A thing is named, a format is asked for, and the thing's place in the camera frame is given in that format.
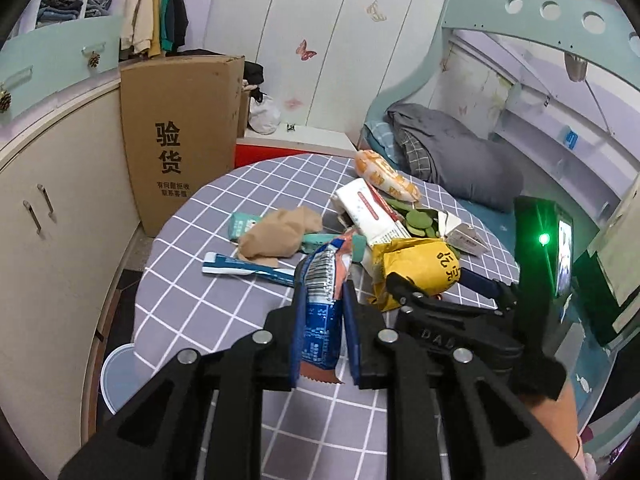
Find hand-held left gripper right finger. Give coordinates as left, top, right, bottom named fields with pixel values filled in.
left=341, top=279, right=587, bottom=480

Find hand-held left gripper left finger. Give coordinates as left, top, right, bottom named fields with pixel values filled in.
left=59, top=280, right=308, bottom=480

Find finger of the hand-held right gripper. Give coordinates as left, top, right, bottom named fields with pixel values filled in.
left=386, top=271, right=437, bottom=312
left=460, top=269, right=521, bottom=313

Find blue snack wrapper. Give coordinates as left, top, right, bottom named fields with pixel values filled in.
left=299, top=240, right=358, bottom=386

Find yellow plastic bag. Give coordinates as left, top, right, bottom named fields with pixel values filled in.
left=369, top=237, right=461, bottom=311

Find crushed white blue carton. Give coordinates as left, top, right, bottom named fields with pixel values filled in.
left=434, top=210, right=491, bottom=257

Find person's right forearm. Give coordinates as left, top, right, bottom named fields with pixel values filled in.
left=522, top=385, right=586, bottom=466

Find blue white toothpaste tube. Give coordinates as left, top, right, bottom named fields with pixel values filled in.
left=201, top=252, right=297, bottom=287

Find teal wrapper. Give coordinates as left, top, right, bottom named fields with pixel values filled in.
left=299, top=232, right=346, bottom=255

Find white board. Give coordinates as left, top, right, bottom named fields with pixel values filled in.
left=586, top=172, right=640, bottom=308

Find white red carton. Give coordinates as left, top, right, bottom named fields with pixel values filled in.
left=331, top=178, right=413, bottom=248

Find beige stocking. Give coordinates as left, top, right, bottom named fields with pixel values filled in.
left=237, top=206, right=323, bottom=261

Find round table with grid cloth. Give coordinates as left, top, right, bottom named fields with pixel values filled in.
left=131, top=152, right=521, bottom=480

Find teal small packet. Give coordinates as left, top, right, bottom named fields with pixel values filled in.
left=228, top=212, right=263, bottom=242

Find orange white snack bag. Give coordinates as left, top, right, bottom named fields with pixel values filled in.
left=355, top=150, right=422, bottom=203

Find grey blanket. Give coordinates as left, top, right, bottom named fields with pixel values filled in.
left=385, top=102, right=525, bottom=211

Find plaid cloth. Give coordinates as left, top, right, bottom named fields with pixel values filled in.
left=395, top=127, right=431, bottom=178

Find blue checked pillow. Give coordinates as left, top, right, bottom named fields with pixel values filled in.
left=364, top=121, right=401, bottom=153

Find red white box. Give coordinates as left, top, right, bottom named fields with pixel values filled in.
left=235, top=127, right=358, bottom=171

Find blue plastic stool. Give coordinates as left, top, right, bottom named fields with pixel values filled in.
left=100, top=342, right=166, bottom=416

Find grey hanging lamp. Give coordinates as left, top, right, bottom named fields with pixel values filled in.
left=564, top=52, right=587, bottom=82

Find white plastic bag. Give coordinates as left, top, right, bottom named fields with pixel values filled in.
left=247, top=94, right=282, bottom=136

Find large cardboard box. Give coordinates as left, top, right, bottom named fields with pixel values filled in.
left=120, top=55, right=246, bottom=237

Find black bag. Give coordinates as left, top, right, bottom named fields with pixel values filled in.
left=242, top=61, right=265, bottom=103

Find white cabinet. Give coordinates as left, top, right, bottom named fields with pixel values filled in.
left=0, top=80, right=143, bottom=461

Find yellow hanging garment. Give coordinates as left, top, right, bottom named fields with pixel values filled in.
left=150, top=0, right=168, bottom=58

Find black hanging garment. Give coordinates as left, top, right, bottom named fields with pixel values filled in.
left=167, top=0, right=190, bottom=53

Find green hanging garment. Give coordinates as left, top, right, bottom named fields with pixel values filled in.
left=160, top=0, right=176, bottom=53

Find cream hanging garment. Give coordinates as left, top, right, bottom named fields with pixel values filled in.
left=120, top=0, right=161, bottom=56

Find teal drawer unit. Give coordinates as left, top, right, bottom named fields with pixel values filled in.
left=0, top=15, right=123, bottom=116

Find folded clothes on shelf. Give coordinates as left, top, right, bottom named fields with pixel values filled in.
left=35, top=0, right=113, bottom=23

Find teal bed frame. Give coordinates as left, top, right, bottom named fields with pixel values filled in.
left=357, top=0, right=640, bottom=441

